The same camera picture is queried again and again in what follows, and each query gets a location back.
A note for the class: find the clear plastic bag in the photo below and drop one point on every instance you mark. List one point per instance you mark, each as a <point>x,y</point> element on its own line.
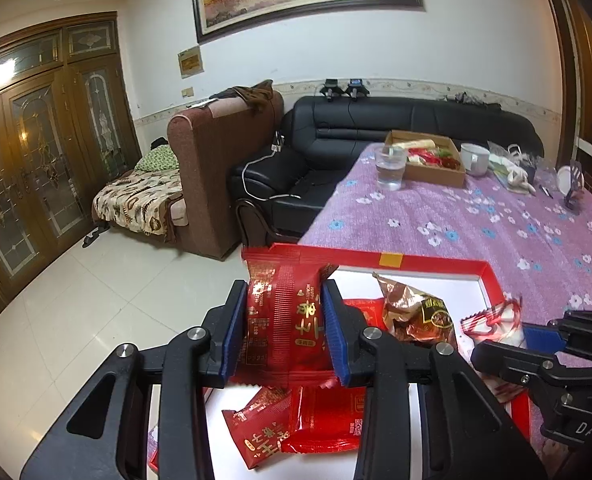
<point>501,157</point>

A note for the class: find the dark wooden door frame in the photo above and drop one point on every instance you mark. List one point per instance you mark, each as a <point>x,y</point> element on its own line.
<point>576,60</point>

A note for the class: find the small wall calendar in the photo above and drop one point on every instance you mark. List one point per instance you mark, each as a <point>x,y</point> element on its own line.
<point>190,61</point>

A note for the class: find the wall outlet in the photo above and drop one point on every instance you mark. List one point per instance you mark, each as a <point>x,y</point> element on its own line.
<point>188,93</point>

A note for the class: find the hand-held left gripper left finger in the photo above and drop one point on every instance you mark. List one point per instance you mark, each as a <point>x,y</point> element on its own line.
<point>233,340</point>

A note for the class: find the red white heart snack packet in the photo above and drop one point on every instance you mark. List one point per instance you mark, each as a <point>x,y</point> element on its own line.
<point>491,317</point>

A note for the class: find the white cloth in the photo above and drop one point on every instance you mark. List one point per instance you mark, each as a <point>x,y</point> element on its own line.
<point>521,180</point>

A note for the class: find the black device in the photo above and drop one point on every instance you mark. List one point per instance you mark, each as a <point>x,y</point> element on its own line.
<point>331,91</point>
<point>356,87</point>

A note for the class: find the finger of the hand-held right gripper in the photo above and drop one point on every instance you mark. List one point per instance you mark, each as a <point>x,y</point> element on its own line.
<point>543,339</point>
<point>511,360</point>

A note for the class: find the wooden glass-panel doors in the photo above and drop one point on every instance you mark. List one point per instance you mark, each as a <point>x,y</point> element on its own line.
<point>35,160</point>

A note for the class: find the black slippers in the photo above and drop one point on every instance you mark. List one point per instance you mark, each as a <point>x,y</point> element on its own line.
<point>94,237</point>

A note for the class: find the white paper bowl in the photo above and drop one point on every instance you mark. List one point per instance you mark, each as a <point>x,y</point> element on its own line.
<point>562,180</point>

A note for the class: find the purple floral tablecloth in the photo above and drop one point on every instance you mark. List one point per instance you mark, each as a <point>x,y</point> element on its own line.
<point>426,220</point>

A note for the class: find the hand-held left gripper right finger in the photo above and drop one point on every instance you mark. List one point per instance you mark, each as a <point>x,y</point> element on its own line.
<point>336,340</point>

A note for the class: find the green pillow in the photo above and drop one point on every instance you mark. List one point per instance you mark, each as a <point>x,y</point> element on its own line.
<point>158,160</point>

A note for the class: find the red-rimmed white tray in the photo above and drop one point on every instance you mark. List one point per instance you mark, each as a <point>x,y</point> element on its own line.
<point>356,285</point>

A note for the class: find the cardboard box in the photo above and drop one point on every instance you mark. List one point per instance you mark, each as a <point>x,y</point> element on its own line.
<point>436,172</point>

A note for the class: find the patterned blanket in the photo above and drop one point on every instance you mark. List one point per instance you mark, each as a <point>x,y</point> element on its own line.
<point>130,202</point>

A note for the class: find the brown gold snack packet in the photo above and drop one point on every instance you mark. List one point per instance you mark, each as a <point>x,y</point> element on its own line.
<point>416,315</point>

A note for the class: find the clear glass cup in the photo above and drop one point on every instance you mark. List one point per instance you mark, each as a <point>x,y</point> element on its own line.
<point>390,170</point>

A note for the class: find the pile of wrapped candies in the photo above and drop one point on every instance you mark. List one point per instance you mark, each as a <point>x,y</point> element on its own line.
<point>428,155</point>

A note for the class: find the black leather sofa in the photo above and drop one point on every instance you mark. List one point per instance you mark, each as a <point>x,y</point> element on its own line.
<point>326,160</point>

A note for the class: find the brown armchair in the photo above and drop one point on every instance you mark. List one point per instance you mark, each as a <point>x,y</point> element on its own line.
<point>210,175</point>

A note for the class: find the brown garment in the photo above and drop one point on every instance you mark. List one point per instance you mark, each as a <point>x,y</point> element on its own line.
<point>251,94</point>

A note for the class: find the white mug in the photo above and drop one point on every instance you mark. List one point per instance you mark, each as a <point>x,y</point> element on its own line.
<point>475,160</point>

